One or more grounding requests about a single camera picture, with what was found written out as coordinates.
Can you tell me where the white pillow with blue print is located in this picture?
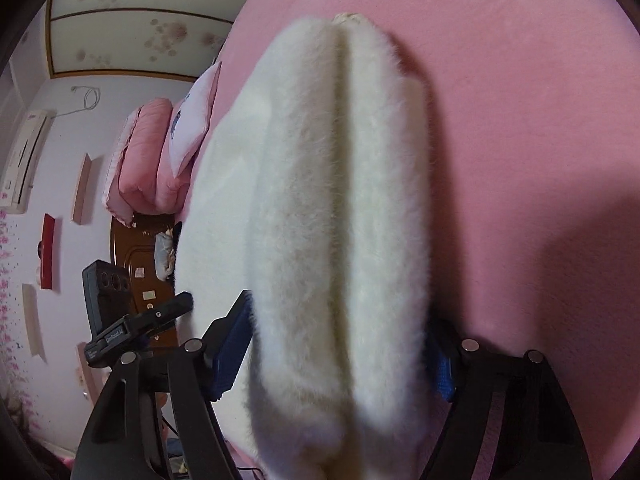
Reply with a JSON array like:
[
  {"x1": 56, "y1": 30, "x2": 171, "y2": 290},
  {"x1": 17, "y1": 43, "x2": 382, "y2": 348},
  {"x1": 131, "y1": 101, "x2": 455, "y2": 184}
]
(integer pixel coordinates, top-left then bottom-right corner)
[{"x1": 167, "y1": 62, "x2": 222, "y2": 178}]

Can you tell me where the pink blanket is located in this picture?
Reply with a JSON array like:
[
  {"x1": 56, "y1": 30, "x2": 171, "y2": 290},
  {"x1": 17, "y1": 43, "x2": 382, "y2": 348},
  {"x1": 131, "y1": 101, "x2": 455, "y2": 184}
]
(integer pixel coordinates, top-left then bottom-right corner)
[{"x1": 200, "y1": 0, "x2": 640, "y2": 480}]

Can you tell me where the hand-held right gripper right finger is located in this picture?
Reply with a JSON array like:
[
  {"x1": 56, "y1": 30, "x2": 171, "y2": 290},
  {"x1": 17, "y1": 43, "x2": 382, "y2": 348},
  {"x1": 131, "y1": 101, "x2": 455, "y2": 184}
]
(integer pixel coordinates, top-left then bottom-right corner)
[{"x1": 420, "y1": 317, "x2": 593, "y2": 480}]

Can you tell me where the pink wall shelf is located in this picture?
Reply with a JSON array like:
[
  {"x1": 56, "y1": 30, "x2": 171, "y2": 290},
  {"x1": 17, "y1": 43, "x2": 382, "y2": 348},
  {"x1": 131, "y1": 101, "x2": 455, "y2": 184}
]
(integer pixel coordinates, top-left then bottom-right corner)
[{"x1": 71, "y1": 154, "x2": 94, "y2": 226}]

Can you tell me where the white wall cable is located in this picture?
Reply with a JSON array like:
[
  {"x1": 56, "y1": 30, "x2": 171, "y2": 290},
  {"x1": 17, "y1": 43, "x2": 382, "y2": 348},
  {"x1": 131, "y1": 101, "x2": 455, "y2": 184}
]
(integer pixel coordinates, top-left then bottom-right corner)
[{"x1": 70, "y1": 85, "x2": 101, "y2": 111}]

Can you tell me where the small grey plush toy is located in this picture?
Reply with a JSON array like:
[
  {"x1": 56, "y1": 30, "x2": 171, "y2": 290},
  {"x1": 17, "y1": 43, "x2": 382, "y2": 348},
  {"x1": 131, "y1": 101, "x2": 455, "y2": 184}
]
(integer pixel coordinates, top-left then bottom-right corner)
[{"x1": 154, "y1": 232, "x2": 177, "y2": 281}]

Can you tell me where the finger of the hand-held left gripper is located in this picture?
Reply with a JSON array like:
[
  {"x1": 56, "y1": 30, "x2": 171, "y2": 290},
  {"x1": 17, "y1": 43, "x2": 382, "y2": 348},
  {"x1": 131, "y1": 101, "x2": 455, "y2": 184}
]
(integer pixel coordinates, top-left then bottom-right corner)
[{"x1": 142, "y1": 291, "x2": 195, "y2": 333}]

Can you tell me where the floral wardrobe door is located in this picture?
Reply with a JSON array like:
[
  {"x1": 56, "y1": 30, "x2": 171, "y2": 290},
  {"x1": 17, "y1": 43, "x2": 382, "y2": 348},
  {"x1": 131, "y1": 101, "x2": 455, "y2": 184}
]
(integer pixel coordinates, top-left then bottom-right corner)
[{"x1": 45, "y1": 0, "x2": 276, "y2": 81}]

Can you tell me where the white fluffy sweater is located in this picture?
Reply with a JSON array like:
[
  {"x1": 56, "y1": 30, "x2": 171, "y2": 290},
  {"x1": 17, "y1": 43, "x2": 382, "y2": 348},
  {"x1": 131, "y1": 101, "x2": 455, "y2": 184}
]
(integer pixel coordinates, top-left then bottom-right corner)
[{"x1": 172, "y1": 12, "x2": 436, "y2": 480}]

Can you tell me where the red wall shelf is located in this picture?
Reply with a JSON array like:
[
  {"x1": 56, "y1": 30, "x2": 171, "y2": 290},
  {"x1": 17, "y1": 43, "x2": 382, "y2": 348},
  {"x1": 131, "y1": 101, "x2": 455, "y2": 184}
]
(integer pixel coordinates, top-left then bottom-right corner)
[{"x1": 40, "y1": 213, "x2": 61, "y2": 291}]

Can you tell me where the white air conditioner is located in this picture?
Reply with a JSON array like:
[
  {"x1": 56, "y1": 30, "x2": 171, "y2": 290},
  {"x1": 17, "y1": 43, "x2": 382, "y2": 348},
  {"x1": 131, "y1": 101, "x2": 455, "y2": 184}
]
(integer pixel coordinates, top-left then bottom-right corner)
[{"x1": 0, "y1": 110, "x2": 56, "y2": 216}]

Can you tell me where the pale wall shelf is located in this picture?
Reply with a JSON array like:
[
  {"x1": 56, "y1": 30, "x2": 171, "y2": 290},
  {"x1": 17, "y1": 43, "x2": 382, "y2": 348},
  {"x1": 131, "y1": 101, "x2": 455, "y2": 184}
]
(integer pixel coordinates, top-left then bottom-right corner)
[
  {"x1": 21, "y1": 284, "x2": 48, "y2": 363},
  {"x1": 75, "y1": 342, "x2": 98, "y2": 403}
]

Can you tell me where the folded pink quilt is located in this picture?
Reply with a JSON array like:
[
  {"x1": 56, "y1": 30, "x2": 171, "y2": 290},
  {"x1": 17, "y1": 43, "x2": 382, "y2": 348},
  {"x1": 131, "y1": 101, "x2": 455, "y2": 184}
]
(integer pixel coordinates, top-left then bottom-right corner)
[{"x1": 102, "y1": 97, "x2": 193, "y2": 226}]

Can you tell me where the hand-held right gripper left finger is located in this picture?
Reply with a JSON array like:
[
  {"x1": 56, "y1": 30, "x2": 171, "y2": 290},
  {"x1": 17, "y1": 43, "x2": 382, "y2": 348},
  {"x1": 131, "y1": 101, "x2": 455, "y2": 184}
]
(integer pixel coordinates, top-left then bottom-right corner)
[{"x1": 70, "y1": 290, "x2": 258, "y2": 480}]

